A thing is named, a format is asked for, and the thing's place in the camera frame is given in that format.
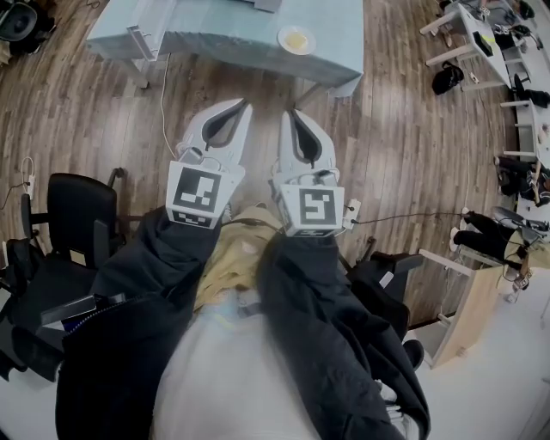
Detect black bag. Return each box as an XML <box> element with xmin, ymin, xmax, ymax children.
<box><xmin>431</xmin><ymin>61</ymin><xmax>467</xmax><ymax>96</ymax></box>

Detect white cable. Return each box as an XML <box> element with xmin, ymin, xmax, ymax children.
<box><xmin>158</xmin><ymin>51</ymin><xmax>180</xmax><ymax>158</ymax></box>

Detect person's right forearm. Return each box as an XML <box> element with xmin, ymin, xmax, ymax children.
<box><xmin>256</xmin><ymin>231</ymin><xmax>388</xmax><ymax>353</ymax></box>

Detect person's white shirt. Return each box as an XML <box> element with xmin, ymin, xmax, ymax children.
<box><xmin>150</xmin><ymin>291</ymin><xmax>327</xmax><ymax>440</ymax></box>

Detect white plate with yellow food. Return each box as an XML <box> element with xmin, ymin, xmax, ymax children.
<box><xmin>277</xmin><ymin>24</ymin><xmax>318</xmax><ymax>56</ymax></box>

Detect wooden desk with white legs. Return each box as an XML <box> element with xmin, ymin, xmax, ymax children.
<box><xmin>419</xmin><ymin>247</ymin><xmax>510</xmax><ymax>370</ymax></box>

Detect person's left forearm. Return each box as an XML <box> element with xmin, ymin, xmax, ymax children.
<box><xmin>88</xmin><ymin>205</ymin><xmax>227</xmax><ymax>332</ymax></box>

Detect table with light blue cloth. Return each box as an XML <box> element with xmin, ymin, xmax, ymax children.
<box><xmin>85</xmin><ymin>0</ymin><xmax>364</xmax><ymax>107</ymax></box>

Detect dark grey flat case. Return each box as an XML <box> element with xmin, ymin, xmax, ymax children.
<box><xmin>40</xmin><ymin>293</ymin><xmax>126</xmax><ymax>340</ymax></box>

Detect person's khaki trousers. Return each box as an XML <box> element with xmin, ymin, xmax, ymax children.
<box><xmin>192</xmin><ymin>201</ymin><xmax>284</xmax><ymax>313</ymax></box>

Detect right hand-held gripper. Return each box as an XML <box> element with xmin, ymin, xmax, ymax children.
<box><xmin>268</xmin><ymin>109</ymin><xmax>361</xmax><ymax>239</ymax></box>

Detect black box device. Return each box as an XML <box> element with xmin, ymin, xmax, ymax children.
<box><xmin>472</xmin><ymin>29</ymin><xmax>495</xmax><ymax>58</ymax></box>

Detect long white desk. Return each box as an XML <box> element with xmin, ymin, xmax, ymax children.
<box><xmin>500</xmin><ymin>97</ymin><xmax>550</xmax><ymax>218</ymax></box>

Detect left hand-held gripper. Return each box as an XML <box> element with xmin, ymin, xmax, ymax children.
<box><xmin>166</xmin><ymin>98</ymin><xmax>254</xmax><ymax>229</ymax></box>

